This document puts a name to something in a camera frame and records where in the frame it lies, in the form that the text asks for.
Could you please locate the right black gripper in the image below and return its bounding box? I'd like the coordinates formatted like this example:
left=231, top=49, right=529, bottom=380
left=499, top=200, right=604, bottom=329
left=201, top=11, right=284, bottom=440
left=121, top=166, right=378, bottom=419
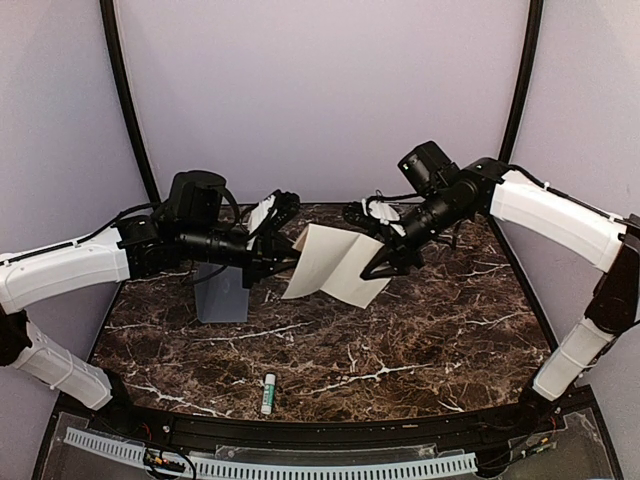
left=356, top=187, right=469, bottom=279

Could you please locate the beige lined letter paper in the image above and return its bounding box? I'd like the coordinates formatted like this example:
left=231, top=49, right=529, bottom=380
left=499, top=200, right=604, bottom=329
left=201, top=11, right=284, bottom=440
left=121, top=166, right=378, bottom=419
left=282, top=223, right=390, bottom=308

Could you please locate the grey blue envelope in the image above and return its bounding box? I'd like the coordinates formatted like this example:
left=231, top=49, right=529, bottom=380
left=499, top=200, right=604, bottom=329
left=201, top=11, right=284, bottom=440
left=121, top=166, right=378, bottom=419
left=194, top=264, right=250, bottom=324

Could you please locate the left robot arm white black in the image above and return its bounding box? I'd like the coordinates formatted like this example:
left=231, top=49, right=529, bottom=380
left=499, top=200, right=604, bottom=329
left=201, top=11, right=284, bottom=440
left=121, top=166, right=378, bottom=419
left=1, top=170, right=301, bottom=436

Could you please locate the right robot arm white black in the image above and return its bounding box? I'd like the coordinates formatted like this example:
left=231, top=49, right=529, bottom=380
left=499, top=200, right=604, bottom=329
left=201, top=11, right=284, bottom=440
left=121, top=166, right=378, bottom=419
left=361, top=141, right=639, bottom=434

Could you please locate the white green glue stick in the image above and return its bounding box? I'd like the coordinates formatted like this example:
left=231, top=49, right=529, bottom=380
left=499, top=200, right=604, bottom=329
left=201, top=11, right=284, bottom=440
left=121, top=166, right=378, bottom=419
left=261, top=373, right=276, bottom=415

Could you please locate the clear acrylic front plate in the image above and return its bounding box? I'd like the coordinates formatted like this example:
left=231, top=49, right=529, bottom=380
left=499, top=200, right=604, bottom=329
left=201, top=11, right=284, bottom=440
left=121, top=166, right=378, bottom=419
left=214, top=443, right=439, bottom=466

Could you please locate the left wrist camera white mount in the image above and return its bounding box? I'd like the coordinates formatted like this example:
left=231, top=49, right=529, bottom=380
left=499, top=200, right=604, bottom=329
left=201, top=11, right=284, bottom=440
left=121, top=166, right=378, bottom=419
left=247, top=189, right=301, bottom=239

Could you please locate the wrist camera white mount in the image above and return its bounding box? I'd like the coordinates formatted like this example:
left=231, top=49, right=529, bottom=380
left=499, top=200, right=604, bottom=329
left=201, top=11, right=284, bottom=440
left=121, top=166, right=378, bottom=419
left=247, top=189, right=301, bottom=239
left=342, top=199, right=406, bottom=237

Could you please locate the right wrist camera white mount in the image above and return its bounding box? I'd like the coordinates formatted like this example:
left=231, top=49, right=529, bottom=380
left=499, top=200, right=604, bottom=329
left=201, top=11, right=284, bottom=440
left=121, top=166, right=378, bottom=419
left=342, top=199, right=406, bottom=237

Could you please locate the black curved front rail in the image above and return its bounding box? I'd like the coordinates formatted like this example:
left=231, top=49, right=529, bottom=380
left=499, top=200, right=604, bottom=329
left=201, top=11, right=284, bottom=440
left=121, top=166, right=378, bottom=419
left=108, top=405, right=532, bottom=450

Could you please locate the white slotted cable duct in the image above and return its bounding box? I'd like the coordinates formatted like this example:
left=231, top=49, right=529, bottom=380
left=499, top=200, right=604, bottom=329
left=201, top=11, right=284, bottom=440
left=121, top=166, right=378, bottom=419
left=63, top=427, right=477, bottom=479

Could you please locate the right black frame post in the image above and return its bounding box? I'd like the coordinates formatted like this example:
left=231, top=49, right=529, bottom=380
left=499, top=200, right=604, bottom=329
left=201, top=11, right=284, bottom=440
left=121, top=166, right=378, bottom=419
left=498, top=0, right=545, bottom=163

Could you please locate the black frame post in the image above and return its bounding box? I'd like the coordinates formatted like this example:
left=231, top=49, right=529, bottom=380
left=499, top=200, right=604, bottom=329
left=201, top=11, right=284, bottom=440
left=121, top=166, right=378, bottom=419
left=99, top=0, right=161, bottom=202
left=498, top=0, right=545, bottom=163

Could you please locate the left black frame post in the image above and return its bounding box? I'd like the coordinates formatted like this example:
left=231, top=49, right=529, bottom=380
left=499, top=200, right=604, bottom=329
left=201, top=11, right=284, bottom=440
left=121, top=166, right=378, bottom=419
left=99, top=0, right=161, bottom=202

